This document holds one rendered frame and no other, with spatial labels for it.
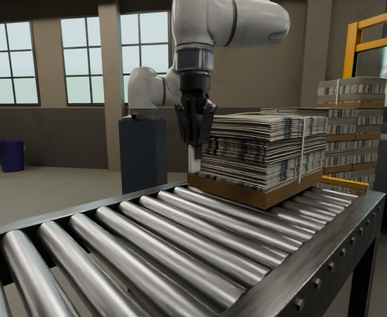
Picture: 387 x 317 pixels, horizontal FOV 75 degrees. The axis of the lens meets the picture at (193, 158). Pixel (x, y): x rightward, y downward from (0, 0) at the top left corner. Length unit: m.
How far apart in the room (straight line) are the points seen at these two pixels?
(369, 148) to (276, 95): 2.13
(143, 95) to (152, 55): 3.13
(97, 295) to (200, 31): 0.52
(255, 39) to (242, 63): 3.55
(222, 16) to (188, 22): 0.08
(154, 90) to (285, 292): 1.14
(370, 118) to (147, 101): 1.66
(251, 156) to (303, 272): 0.31
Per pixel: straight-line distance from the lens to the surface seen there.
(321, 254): 0.52
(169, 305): 0.39
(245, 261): 0.46
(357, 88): 2.24
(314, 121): 0.85
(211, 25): 0.61
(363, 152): 2.33
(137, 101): 1.35
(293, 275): 0.45
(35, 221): 0.69
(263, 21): 0.66
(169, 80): 1.37
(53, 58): 5.36
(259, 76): 4.19
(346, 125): 2.11
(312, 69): 4.15
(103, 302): 0.41
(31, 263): 0.52
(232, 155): 0.70
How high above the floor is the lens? 1.05
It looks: 11 degrees down
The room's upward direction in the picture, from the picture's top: straight up
